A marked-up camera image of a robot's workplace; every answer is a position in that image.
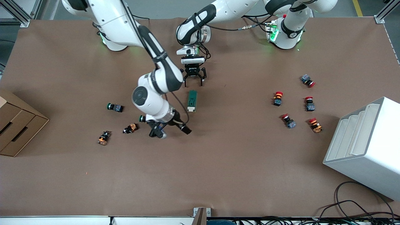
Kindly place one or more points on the dark teal round object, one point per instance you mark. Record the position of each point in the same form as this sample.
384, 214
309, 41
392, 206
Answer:
220, 222

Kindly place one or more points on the aluminium frame profile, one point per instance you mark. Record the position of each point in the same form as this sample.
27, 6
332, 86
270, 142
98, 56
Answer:
18, 14
384, 14

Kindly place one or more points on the cardboard drawer box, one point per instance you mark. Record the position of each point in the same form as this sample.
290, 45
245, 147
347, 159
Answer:
18, 125

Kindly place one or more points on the metal table edge bracket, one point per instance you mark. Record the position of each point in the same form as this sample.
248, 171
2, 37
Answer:
201, 215

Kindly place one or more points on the green load switch white lever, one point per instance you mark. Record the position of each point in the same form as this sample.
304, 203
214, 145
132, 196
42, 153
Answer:
192, 100

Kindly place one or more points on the white stepped storage rack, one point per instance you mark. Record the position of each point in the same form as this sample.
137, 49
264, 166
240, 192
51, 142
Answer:
368, 150

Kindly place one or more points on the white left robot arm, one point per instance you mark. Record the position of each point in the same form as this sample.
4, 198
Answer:
289, 31

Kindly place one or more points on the black orange selector switch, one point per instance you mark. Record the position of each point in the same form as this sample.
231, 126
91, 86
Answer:
103, 138
131, 128

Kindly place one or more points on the green push button switch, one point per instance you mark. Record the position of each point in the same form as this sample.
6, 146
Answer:
116, 107
142, 118

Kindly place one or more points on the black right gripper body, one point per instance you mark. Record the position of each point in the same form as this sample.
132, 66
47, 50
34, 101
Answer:
177, 120

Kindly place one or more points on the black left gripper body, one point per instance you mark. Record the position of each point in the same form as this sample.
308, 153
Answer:
192, 69

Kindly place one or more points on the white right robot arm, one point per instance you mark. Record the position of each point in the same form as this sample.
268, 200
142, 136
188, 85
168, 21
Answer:
150, 103

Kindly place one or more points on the red button orange block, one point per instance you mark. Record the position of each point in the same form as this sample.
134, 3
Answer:
315, 125
277, 98

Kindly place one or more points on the white table edge rail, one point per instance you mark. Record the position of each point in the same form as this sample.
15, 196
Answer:
62, 220

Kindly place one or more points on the brown paper table cover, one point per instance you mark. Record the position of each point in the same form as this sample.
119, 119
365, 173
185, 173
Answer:
218, 162

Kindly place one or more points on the red button grey block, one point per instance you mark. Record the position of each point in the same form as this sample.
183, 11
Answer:
289, 122
307, 80
310, 104

